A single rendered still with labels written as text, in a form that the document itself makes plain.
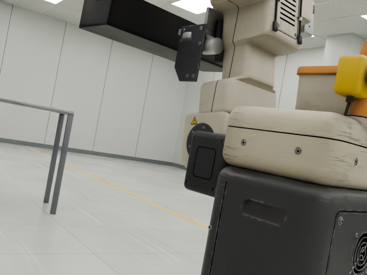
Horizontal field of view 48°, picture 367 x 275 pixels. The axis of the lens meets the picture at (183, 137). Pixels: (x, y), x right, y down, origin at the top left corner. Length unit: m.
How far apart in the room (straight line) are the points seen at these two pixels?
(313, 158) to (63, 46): 9.76
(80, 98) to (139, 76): 1.71
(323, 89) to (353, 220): 0.28
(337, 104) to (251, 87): 0.31
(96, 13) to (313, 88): 0.71
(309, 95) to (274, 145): 0.21
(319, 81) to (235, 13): 0.36
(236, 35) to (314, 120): 0.49
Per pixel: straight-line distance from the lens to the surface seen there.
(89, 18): 1.37
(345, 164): 0.74
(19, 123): 10.03
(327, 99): 0.91
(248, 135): 0.80
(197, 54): 1.16
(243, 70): 1.12
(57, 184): 3.32
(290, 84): 8.90
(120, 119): 10.82
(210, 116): 1.10
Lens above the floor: 0.72
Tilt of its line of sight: 1 degrees up
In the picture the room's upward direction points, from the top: 10 degrees clockwise
